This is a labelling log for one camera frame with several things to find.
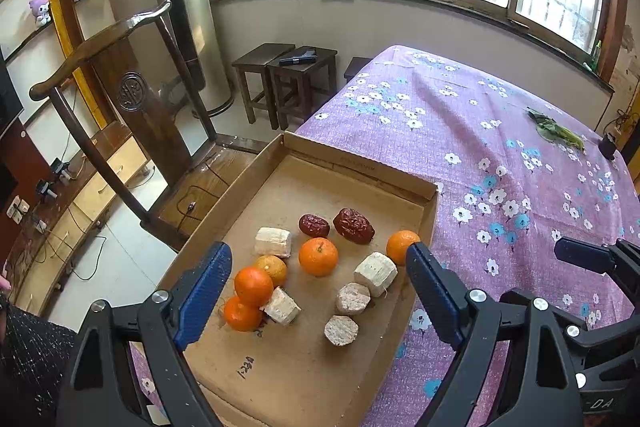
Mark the black television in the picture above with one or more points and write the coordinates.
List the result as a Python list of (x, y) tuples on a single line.
[(7, 102)]

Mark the low wooden cabinet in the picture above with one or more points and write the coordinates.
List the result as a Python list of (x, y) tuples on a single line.
[(100, 192)]

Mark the shallow cardboard box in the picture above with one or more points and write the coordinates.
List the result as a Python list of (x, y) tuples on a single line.
[(325, 187)]

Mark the green leafy vegetable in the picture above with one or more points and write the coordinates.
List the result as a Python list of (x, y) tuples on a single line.
[(550, 127)]

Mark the black remote control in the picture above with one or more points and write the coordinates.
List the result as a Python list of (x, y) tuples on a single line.
[(297, 58)]

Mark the purple plush toy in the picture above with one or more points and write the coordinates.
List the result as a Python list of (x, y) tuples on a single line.
[(40, 9)]

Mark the large wrinkled red date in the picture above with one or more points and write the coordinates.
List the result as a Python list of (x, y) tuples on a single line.
[(354, 224)]

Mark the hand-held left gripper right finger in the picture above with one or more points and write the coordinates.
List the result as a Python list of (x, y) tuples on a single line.
[(432, 299)]

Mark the orange mandarin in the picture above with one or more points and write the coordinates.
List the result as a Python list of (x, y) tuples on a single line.
[(318, 257), (253, 286), (399, 247), (242, 314)]

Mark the black stand with wooden knob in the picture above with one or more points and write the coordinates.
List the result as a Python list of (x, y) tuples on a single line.
[(608, 147)]

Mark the green bottle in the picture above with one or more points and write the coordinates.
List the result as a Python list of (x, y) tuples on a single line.
[(597, 57)]

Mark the yellowish mandarin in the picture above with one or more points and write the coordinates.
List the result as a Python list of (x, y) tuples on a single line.
[(272, 268)]

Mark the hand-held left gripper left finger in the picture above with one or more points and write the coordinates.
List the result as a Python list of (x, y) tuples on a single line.
[(202, 302)]

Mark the white power strip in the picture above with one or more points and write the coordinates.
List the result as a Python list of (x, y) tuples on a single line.
[(19, 208)]

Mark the small red date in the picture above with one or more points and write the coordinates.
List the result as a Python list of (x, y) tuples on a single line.
[(314, 225)]

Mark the person's dark speckled clothing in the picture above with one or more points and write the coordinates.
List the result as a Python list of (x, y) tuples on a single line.
[(30, 357)]

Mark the purple floral tablecloth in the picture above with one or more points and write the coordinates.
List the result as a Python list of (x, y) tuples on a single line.
[(475, 117)]

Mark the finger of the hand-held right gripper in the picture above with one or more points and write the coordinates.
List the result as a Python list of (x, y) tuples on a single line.
[(570, 324), (582, 252)]

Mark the carved wooden chair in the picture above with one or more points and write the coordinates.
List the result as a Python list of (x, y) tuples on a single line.
[(145, 117)]

